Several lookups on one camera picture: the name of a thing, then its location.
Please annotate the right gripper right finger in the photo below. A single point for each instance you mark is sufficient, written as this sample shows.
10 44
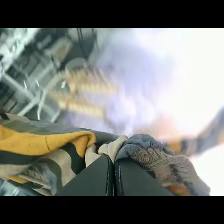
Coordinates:
133 180

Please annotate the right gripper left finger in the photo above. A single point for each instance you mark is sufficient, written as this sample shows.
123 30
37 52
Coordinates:
96 180

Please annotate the orange striped sweater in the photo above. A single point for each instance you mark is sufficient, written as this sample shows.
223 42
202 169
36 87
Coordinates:
36 140

